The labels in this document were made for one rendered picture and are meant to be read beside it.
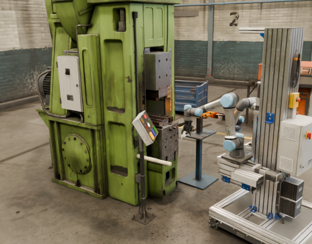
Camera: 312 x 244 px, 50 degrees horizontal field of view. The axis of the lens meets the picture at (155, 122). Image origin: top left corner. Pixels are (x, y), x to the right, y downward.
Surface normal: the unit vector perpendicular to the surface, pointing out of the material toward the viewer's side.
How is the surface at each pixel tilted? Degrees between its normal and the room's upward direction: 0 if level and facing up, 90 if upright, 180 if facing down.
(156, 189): 90
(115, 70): 89
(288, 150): 90
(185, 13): 90
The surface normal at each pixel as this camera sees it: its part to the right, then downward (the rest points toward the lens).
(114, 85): -0.56, 0.22
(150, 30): 0.83, 0.14
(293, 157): -0.73, 0.21
